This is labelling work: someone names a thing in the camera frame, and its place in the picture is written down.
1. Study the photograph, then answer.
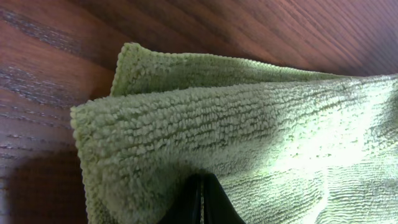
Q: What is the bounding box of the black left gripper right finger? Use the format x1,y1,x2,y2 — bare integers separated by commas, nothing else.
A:
203,174,245,224

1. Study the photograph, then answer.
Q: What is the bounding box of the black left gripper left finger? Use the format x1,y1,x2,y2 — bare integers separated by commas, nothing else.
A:
158,174,201,224

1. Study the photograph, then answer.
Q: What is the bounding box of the light green microfiber cloth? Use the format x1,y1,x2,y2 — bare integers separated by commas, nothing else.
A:
71,43,397,223

